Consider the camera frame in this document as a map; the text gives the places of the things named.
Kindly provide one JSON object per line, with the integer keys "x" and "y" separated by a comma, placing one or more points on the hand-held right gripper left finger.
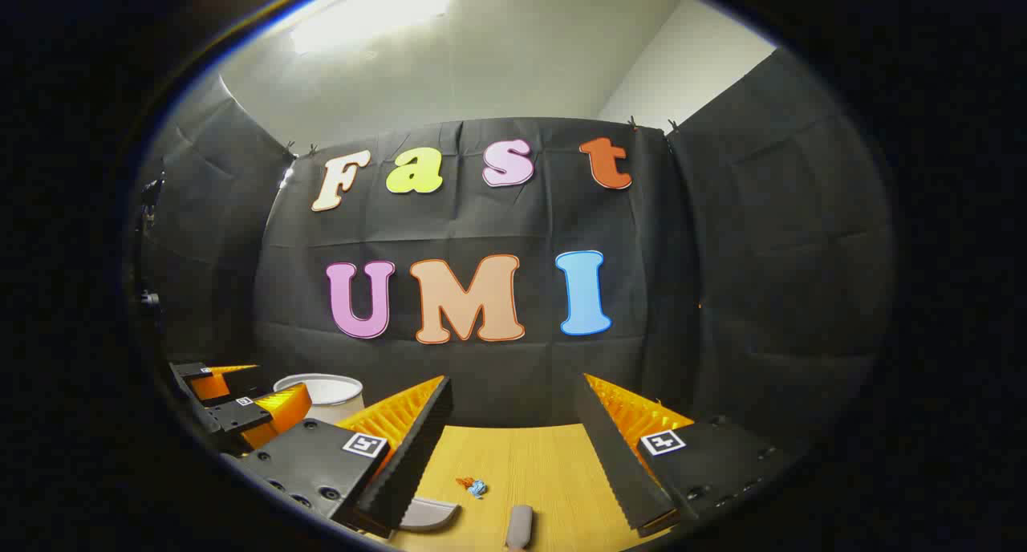
{"x": 409, "y": 464}

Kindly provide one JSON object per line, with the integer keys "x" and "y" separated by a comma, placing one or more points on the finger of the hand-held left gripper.
{"x": 210, "y": 385}
{"x": 265, "y": 416}

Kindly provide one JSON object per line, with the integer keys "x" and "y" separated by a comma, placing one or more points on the wooden desktop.
{"x": 545, "y": 464}

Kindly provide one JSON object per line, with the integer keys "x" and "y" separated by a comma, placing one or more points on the white garbage bin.
{"x": 329, "y": 393}

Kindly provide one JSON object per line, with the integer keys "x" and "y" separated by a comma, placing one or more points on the small grey broom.
{"x": 519, "y": 526}

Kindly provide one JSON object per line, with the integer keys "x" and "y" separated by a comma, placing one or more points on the blue paper scrap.
{"x": 478, "y": 489}

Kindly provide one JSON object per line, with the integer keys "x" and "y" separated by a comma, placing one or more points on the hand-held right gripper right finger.
{"x": 614, "y": 464}

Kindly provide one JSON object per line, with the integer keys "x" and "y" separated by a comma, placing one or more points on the grey dustpan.
{"x": 429, "y": 516}

